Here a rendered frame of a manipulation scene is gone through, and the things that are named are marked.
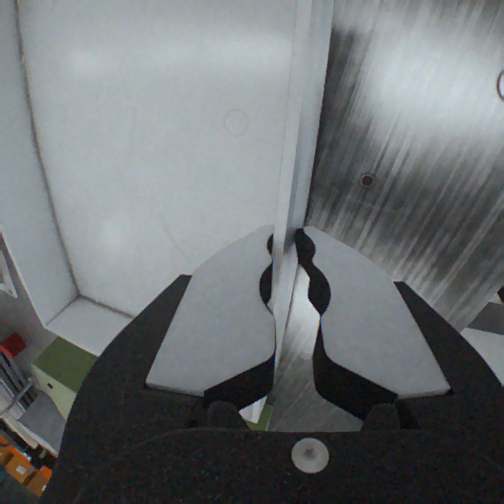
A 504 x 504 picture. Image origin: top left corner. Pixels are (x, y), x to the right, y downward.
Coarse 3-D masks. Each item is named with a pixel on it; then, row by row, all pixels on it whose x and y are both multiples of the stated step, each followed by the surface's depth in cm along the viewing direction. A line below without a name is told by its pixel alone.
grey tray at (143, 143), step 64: (0, 0) 12; (64, 0) 13; (128, 0) 12; (192, 0) 11; (256, 0) 10; (320, 0) 8; (0, 64) 14; (64, 64) 15; (128, 64) 14; (192, 64) 13; (256, 64) 12; (320, 64) 10; (0, 128) 16; (64, 128) 17; (128, 128) 16; (192, 128) 14; (256, 128) 13; (0, 192) 17; (64, 192) 20; (128, 192) 18; (192, 192) 16; (256, 192) 15; (64, 256) 24; (128, 256) 21; (192, 256) 19; (64, 320) 24; (128, 320) 25
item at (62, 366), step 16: (48, 352) 32; (64, 352) 32; (80, 352) 33; (48, 368) 30; (64, 368) 31; (80, 368) 31; (48, 384) 31; (64, 384) 29; (80, 384) 29; (64, 400) 32; (64, 416) 36
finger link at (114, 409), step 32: (160, 320) 7; (128, 352) 6; (96, 384) 6; (128, 384) 6; (96, 416) 5; (128, 416) 5; (160, 416) 5; (192, 416) 5; (64, 448) 4; (96, 448) 5; (64, 480) 4
